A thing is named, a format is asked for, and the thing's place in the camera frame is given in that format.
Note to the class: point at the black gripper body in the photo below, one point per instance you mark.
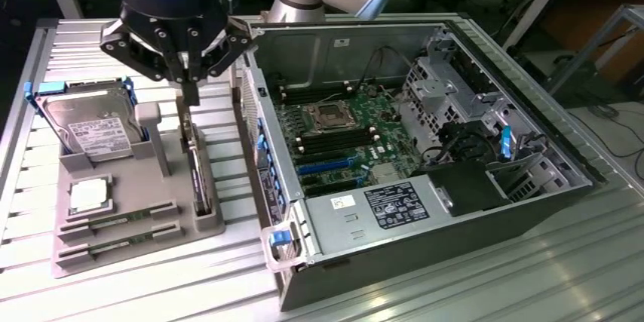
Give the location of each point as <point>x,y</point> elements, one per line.
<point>165,1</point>

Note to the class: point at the black RAM slot bank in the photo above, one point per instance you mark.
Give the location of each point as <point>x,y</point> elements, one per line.
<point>312,92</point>
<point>336,141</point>

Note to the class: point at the green RAM stick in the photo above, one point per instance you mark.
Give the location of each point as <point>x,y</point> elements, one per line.
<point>120,219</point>
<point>120,243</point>

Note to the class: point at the hard disk drive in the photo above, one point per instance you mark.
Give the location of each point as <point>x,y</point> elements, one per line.
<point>35,90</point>

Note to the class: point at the silver hard disk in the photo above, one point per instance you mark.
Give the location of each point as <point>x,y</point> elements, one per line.
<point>92,126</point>

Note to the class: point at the CPU socket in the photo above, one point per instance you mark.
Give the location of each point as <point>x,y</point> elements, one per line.
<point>328,114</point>

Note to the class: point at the green motherboard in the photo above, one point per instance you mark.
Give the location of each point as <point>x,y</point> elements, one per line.
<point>347,141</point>

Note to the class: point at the black graphics card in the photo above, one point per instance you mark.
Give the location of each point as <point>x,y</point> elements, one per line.
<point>199,171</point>

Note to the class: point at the blue expansion slot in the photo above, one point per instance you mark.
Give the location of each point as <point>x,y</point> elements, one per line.
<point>324,166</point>

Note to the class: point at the silver CPU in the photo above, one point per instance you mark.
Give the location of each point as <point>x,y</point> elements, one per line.
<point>88,195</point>

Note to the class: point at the black expansion slot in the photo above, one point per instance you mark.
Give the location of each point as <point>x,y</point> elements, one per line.
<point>332,183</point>

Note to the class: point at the metal disk bay cage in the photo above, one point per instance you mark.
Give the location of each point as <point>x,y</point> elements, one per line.
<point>452,88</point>

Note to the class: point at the silver chipset heatsink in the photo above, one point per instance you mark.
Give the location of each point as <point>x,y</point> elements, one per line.
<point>387,174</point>

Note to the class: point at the grey parts rack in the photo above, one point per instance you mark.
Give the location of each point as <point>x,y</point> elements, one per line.
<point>145,239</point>

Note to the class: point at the blue case latch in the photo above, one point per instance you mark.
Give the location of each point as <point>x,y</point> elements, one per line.
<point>280,238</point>

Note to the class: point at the grey power supply unit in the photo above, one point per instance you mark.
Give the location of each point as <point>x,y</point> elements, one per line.
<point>372,216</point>

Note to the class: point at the black fan shroud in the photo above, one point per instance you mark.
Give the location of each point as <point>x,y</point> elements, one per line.
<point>463,186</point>

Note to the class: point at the blue disk bay clip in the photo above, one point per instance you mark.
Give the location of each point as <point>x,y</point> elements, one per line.
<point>507,143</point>

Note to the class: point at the black open PC case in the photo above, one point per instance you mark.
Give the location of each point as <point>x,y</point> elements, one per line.
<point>403,246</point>

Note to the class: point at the grey metal frame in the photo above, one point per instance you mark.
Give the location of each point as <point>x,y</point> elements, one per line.
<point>599,46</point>

